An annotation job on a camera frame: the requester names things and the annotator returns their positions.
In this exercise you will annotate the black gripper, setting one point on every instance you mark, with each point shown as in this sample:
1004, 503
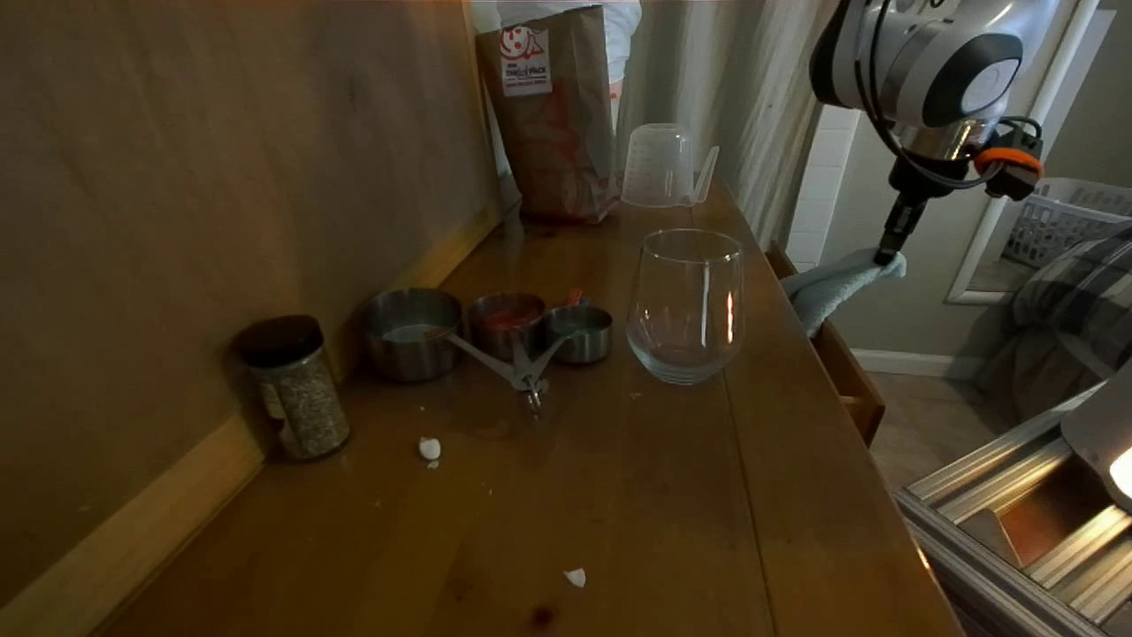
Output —
929, 178

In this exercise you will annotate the grey cloth towel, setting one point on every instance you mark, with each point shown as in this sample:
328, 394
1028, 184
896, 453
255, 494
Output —
835, 289

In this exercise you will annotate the wide wooden dresser drawer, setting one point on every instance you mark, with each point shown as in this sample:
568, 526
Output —
852, 389

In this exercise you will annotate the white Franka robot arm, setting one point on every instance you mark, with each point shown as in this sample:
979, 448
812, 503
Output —
896, 56

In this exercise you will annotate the patterned grey pillow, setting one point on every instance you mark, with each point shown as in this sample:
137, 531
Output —
1047, 233

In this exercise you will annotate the plaid grey blanket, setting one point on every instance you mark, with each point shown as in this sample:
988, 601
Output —
1073, 313

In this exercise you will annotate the stemless clear glass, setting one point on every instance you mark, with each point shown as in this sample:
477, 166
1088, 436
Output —
683, 318

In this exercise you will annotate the clear plastic measuring jug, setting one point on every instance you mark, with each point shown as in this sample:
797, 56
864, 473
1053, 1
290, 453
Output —
666, 164

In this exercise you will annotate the beige curtain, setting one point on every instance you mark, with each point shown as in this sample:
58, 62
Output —
710, 72

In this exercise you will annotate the small steel measuring cup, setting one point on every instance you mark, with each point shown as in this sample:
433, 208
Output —
583, 337

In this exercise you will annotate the brown paper bag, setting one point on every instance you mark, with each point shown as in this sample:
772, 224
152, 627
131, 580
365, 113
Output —
559, 128

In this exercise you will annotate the wooden pine dresser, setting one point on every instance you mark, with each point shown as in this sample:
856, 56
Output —
660, 518

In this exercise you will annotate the medium steel measuring cup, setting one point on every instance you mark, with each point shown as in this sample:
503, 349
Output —
510, 323

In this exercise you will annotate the small white crumb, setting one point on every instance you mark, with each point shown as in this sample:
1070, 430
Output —
575, 579
428, 450

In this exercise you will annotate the large steel measuring cup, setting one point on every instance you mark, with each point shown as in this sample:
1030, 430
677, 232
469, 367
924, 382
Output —
411, 337

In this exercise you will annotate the wooden dresser backboard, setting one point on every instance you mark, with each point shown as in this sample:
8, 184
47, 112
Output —
178, 178

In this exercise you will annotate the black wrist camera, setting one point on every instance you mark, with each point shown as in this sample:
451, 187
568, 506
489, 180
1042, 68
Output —
1003, 178

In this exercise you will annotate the aluminium robot stand frame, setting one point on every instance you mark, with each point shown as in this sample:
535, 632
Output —
1003, 473

